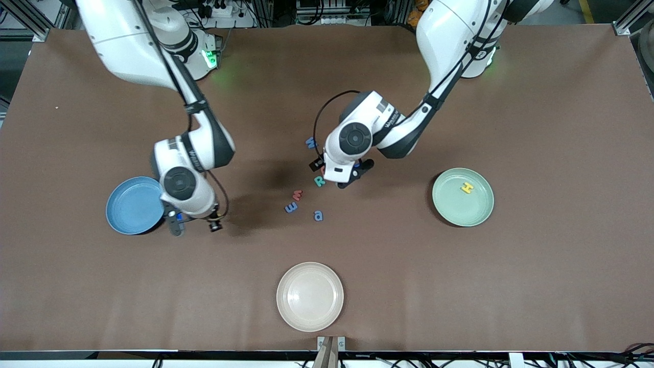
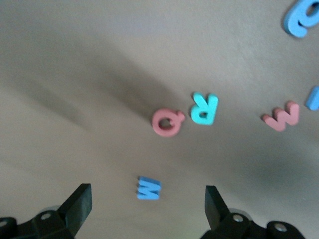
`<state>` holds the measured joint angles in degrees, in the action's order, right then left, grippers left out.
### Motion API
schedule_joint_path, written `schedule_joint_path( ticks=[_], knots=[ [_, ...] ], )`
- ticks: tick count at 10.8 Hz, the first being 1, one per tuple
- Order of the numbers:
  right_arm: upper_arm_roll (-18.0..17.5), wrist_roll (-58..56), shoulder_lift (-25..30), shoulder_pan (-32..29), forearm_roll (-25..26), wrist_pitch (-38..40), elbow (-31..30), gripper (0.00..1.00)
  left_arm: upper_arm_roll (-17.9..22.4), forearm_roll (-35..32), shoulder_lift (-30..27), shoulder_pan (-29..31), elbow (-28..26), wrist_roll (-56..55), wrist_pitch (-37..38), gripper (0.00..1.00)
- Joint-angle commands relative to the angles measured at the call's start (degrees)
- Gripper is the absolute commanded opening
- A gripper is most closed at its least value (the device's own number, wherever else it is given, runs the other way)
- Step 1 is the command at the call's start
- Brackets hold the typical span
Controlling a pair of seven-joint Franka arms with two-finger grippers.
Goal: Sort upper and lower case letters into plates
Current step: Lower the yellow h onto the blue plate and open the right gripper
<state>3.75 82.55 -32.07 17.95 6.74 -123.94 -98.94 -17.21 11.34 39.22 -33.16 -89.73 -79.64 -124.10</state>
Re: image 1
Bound beige plate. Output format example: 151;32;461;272
276;262;344;332

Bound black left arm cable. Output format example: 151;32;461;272
313;0;494;160

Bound green plate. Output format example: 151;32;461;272
432;168;495;227

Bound black equipment rack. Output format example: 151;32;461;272
295;0;372;26

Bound white table edge rail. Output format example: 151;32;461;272
0;351;654;368

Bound brown table cover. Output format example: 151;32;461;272
0;26;654;353

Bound orange packets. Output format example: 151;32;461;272
407;0;427;27

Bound aluminium frame profile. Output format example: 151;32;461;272
613;0;654;36
0;0;67;42

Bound camera mount pole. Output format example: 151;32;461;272
313;337;339;368

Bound white power strip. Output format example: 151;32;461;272
197;0;256;29

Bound blue plate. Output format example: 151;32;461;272
106;176;167;236

